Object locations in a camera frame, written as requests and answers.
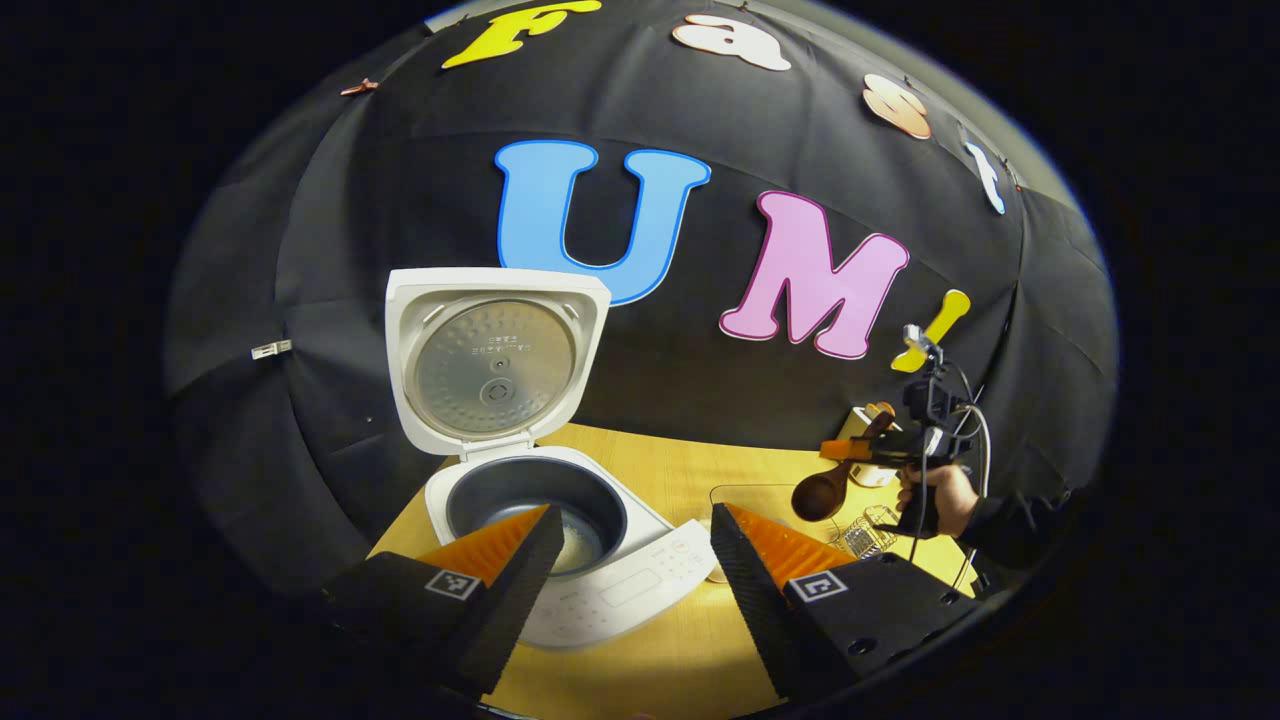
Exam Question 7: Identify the white toaster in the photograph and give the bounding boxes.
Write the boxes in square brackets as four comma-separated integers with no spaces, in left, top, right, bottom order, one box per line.
[835,405,901,489]

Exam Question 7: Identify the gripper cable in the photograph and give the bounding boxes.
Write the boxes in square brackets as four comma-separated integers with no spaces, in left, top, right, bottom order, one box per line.
[905,360,993,593]

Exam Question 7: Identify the clear chopstick holder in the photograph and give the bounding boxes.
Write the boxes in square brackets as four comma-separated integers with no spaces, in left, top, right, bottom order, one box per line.
[830,505,901,559]

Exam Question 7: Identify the white rice cooker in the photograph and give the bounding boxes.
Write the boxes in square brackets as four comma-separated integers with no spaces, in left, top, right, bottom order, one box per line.
[385,267,719,651]

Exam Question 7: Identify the black backdrop cloth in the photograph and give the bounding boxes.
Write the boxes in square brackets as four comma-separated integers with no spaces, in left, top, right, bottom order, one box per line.
[165,0,1119,601]

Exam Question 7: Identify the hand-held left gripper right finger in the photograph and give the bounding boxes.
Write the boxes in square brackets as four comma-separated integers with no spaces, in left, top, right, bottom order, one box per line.
[710,502,979,701]

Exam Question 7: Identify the clear plastic container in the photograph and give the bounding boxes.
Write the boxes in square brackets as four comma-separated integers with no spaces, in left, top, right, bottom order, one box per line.
[710,484,846,549]

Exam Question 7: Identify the wooden spoon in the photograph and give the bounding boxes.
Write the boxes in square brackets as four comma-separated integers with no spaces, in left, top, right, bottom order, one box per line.
[791,410,896,523]

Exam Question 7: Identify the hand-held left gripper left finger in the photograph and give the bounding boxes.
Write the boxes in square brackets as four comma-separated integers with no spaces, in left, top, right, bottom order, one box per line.
[322,503,566,698]

